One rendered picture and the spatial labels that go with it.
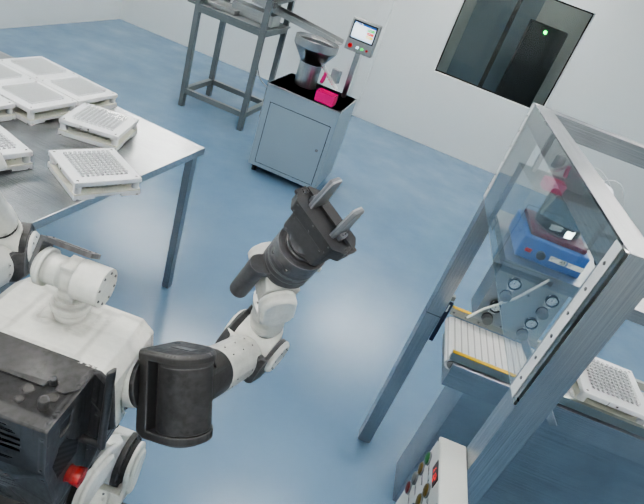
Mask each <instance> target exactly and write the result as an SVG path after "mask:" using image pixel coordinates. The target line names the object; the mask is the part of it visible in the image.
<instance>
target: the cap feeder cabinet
mask: <svg viewBox="0 0 644 504"><path fill-rule="evenodd" d="M295 76H296V74H294V73H290V74H287V75H285V76H282V77H280V78H277V79H275V80H272V81H270V82H268V83H267V84H268V87H267V91H266V95H265V99H264V102H263V106H262V110H261V114H260V118H259V122H258V126H257V130H256V133H255V137H254V141H253V145H252V149H251V153H250V157H249V160H248V162H249V163H251V164H252V168H251V169H252V170H256V169H257V166H258V167H260V168H263V169H265V170H267V171H270V172H272V173H274V174H276V175H279V176H281V177H283V178H286V179H288V180H290V181H293V182H295V183H297V184H300V185H302V186H306V187H308V186H311V187H313V188H317V187H318V186H319V184H320V183H321V182H322V181H323V180H324V179H325V178H326V177H327V176H328V174H329V173H330V172H331V171H332V169H333V166H334V163H335V160H336V157H337V154H338V152H339V149H340V146H341V143H342V140H343V137H344V135H345V132H346V129H347V126H348V123H349V120H350V118H351V115H352V112H353V109H354V106H355V103H356V101H357V99H355V98H352V97H350V96H348V95H347V96H346V98H342V97H341V94H342V93H340V92H338V91H335V90H333V89H331V88H328V87H326V86H323V85H321V84H318V83H317V85H316V88H315V89H314V90H309V89H305V88H302V87H300V86H298V85H296V84H295V83H294V80H295ZM319 88H324V89H326V90H329V91H331V92H333V93H336V94H338V95H339V96H338V99H337V102H336V105H334V106H333V107H329V106H326V105H324V104H322V103H319V102H317V101H314V97H315V93H316V90H317V89H319Z"/></svg>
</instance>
